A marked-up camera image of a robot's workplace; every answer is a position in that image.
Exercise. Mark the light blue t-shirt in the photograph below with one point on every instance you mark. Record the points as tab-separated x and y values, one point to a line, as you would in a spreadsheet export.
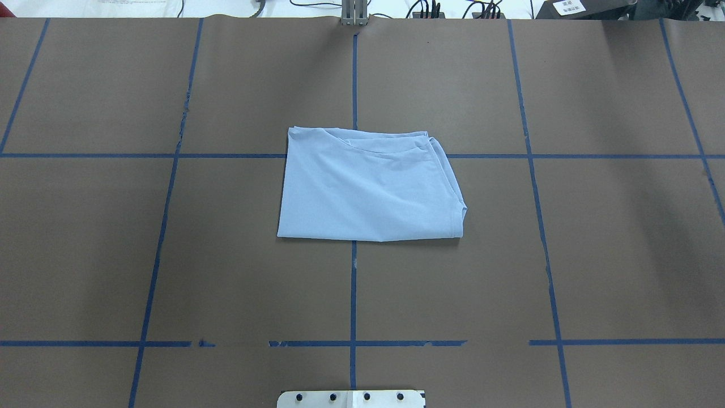
343	184

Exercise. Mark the black monitor stand device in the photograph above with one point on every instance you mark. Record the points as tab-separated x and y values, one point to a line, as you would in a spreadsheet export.
626	10

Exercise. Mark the aluminium frame post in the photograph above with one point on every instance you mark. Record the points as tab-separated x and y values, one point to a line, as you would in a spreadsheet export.
354	13

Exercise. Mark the white camera mast base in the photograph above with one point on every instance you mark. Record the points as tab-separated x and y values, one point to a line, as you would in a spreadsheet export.
353	398

